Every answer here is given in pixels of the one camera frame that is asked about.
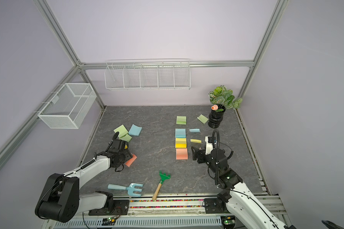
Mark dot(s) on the white wire side basket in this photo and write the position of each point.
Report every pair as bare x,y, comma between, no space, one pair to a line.
69,106

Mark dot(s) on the black glossy vase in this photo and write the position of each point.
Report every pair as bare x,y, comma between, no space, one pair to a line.
216,115

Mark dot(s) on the pink memo pad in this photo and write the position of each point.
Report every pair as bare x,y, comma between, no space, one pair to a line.
181,154
130,161

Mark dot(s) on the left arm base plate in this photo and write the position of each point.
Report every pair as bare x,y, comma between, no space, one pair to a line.
113,207

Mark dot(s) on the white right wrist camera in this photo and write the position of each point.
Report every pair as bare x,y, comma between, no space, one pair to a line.
210,144

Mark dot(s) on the green garden rake wooden handle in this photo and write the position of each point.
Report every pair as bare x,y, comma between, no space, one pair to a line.
163,177

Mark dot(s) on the light blue memo pad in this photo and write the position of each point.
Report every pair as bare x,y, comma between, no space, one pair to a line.
135,130

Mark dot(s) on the torn yellow memo page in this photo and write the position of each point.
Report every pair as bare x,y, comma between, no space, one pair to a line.
195,141

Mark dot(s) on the light green memo pad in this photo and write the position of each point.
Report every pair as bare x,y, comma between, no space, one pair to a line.
121,130

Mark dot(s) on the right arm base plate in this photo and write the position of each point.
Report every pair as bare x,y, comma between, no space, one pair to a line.
215,206

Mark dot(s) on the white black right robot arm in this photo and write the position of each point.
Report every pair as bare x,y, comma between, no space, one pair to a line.
235,197

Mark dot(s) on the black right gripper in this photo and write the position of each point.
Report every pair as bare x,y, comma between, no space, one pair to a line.
195,155

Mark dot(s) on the white wire shelf basket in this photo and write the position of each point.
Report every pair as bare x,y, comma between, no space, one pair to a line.
147,74

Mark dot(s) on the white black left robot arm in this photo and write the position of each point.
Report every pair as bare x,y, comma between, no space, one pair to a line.
61,200

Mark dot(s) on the torn green memo page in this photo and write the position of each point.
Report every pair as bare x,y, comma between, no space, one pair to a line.
202,119

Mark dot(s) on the light blue garden fork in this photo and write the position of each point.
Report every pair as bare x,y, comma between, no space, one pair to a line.
133,190

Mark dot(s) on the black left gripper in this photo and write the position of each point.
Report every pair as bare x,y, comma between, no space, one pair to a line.
128,156

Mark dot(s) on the torn blue memo page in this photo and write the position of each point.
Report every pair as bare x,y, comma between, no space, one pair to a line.
196,130

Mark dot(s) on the green artificial plant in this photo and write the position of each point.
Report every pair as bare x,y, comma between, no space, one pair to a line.
222,99

